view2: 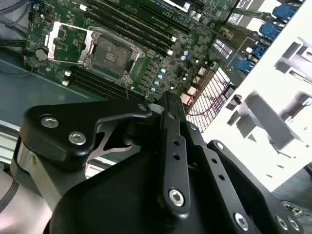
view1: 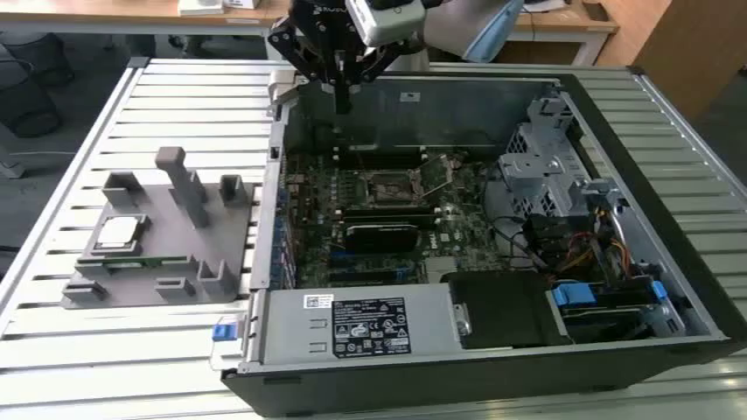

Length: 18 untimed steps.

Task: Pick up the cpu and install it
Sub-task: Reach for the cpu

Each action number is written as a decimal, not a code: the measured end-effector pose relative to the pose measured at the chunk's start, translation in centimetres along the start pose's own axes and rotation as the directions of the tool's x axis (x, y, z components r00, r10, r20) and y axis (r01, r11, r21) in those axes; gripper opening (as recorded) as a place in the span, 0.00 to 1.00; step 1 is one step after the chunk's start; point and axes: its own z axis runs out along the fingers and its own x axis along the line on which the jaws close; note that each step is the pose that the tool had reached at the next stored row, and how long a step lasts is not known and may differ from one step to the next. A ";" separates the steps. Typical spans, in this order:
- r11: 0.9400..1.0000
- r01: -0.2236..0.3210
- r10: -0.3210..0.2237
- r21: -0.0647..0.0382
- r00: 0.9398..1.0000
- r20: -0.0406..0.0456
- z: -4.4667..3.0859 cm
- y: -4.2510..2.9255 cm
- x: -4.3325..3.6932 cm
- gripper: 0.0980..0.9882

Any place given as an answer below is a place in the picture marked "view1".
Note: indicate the grey parts rack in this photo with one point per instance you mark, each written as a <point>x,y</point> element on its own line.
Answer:
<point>169,245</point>

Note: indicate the wooden desk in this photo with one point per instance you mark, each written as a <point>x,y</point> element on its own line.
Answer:
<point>116,17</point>

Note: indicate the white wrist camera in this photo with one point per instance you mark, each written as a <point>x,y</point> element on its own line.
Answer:
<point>388,22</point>

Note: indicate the silver chipset heat sink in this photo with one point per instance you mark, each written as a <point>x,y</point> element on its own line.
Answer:
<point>439,267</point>

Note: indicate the blue case latch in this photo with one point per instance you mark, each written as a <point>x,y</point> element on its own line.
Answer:
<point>224,332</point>

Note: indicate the black RAM slot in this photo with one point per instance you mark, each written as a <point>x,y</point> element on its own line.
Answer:
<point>385,220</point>
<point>379,151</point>
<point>385,211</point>
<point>379,161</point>

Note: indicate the small blue clip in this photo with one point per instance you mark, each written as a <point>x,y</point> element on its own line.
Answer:
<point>657,292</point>

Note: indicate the black fan shroud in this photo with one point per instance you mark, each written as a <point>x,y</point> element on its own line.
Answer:
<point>501,306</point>

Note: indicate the green RAM stick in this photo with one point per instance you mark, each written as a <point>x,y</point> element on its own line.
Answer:
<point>155,261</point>

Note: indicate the green motherboard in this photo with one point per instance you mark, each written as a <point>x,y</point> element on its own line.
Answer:
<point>467,205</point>

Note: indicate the black mesh waste bin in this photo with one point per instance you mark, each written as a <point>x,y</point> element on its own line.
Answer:
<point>29,105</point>

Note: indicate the small dark phone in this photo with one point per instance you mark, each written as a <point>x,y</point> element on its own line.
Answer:
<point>596,12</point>

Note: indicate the silver power supply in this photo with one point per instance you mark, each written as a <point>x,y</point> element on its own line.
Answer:
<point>280,324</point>

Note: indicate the white box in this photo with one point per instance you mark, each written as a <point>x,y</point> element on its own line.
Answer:
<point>201,6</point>

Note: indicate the CPU socket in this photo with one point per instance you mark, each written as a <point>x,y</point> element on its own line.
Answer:
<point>388,186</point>

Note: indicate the black expansion slot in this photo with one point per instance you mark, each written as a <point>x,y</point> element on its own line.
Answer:
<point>361,276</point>

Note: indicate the silver drive cage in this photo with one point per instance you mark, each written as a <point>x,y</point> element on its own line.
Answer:
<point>528,168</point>

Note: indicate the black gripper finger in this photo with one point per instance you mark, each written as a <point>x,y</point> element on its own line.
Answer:
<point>376,63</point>
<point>303,52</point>

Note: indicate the blue disk carrier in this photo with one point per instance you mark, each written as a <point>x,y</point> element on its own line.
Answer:
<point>575,297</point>

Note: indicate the silver disk bay bracket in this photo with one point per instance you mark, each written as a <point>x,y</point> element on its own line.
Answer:
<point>632,236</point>

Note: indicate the small black graphics card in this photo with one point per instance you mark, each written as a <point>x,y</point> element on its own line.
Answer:
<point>381,238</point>

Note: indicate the wooden cabinet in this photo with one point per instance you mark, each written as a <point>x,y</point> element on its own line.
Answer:
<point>688,44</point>

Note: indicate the black PC case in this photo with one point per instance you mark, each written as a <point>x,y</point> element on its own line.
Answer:
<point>408,389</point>

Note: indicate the silver CPU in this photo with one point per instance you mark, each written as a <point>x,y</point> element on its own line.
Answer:
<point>118,229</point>

